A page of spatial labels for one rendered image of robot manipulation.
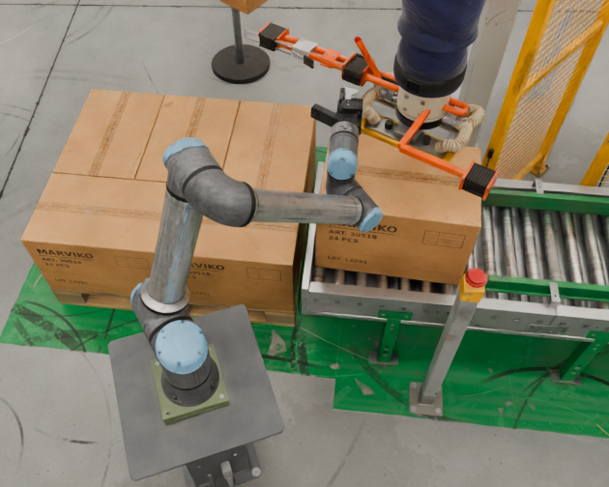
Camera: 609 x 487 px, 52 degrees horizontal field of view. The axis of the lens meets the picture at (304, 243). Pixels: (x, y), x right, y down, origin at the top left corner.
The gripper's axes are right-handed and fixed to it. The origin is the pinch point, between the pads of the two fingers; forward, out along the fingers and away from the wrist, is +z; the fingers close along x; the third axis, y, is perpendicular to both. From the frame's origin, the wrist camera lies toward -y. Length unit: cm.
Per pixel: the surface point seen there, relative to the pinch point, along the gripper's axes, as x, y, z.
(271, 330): -134, -27, -23
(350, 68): 1.8, 2.2, 8.3
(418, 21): 32.9, 20.4, -9.1
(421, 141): -10.3, 27.9, -12.1
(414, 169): -39.4, 29.5, 2.1
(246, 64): -131, -69, 174
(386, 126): -8.9, 15.8, -7.4
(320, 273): -79, -4, -23
